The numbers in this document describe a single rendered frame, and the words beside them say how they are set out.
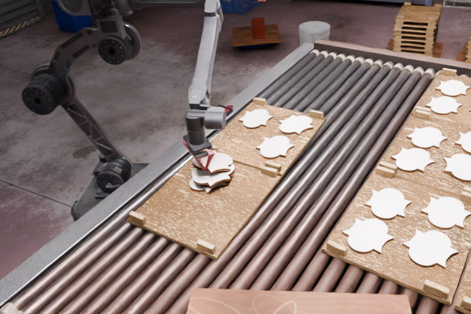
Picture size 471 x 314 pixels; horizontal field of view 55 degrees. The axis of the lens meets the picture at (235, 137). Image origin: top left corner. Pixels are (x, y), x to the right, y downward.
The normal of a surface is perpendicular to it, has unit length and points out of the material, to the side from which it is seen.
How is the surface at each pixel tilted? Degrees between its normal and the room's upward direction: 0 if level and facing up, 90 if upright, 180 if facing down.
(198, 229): 0
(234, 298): 0
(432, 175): 0
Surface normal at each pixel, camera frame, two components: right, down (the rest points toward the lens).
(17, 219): -0.08, -0.83
